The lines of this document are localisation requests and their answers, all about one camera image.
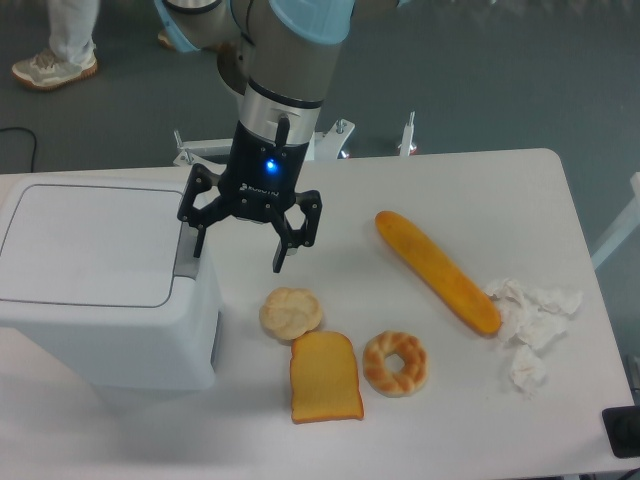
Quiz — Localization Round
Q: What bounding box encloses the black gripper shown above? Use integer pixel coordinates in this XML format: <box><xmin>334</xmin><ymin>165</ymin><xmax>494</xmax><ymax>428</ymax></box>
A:
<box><xmin>177</xmin><ymin>119</ymin><xmax>321</xmax><ymax>273</ymax></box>

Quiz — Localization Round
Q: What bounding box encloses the white plastic trash can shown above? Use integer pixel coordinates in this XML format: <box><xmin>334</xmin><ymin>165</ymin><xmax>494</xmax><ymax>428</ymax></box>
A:
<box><xmin>1</xmin><ymin>175</ymin><xmax>222</xmax><ymax>390</ymax></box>

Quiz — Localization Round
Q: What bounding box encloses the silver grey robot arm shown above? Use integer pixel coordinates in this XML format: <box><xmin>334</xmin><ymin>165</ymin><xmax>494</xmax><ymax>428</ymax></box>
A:
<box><xmin>155</xmin><ymin>0</ymin><xmax>400</xmax><ymax>272</ymax></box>

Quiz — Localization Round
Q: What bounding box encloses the round flower-shaped bun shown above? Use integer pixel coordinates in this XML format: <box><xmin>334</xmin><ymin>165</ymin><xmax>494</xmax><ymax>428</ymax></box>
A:
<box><xmin>259</xmin><ymin>287</ymin><xmax>324</xmax><ymax>340</ymax></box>

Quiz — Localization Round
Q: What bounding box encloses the long orange baguette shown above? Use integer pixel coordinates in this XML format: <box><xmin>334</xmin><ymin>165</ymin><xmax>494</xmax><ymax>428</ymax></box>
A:
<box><xmin>375</xmin><ymin>211</ymin><xmax>502</xmax><ymax>336</ymax></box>

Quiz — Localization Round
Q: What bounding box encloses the orange toast slice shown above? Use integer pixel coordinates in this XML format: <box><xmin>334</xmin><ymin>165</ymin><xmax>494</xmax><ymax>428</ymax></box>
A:
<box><xmin>289</xmin><ymin>331</ymin><xmax>365</xmax><ymax>424</ymax></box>

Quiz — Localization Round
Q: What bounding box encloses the person's beige sneaker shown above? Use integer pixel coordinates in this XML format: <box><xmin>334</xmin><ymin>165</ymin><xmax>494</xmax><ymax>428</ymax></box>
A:
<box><xmin>11</xmin><ymin>48</ymin><xmax>98</xmax><ymax>91</ymax></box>

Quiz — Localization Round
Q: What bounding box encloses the person's grey trouser leg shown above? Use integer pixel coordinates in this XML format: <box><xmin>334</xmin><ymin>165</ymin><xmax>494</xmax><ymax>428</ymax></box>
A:
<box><xmin>46</xmin><ymin>0</ymin><xmax>100</xmax><ymax>65</ymax></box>

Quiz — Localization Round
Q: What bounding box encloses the large crumpled white tissue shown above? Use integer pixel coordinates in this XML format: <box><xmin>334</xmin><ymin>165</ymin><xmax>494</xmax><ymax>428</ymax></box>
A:
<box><xmin>484</xmin><ymin>278</ymin><xmax>584</xmax><ymax>351</ymax></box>

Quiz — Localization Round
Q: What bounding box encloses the small crumpled white tissue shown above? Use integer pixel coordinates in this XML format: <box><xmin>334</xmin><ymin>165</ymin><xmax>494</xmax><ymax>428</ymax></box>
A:
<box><xmin>509</xmin><ymin>345</ymin><xmax>547</xmax><ymax>398</ymax></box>

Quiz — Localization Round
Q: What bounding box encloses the black device at edge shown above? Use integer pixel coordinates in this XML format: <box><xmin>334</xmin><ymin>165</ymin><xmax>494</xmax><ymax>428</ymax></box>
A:
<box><xmin>602</xmin><ymin>406</ymin><xmax>640</xmax><ymax>458</ymax></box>

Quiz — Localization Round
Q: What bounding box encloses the braided ring bread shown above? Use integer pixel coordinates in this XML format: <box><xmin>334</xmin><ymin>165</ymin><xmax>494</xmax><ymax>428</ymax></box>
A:
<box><xmin>362</xmin><ymin>330</ymin><xmax>430</xmax><ymax>397</ymax></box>

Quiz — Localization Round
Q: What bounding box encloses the black cable on floor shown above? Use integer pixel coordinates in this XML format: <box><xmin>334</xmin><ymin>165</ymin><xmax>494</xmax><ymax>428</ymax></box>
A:
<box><xmin>0</xmin><ymin>126</ymin><xmax>39</xmax><ymax>174</ymax></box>

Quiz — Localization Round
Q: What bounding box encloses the white frame at right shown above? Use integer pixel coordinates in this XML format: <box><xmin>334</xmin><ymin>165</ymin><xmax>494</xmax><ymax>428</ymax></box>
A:
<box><xmin>591</xmin><ymin>172</ymin><xmax>639</xmax><ymax>270</ymax></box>

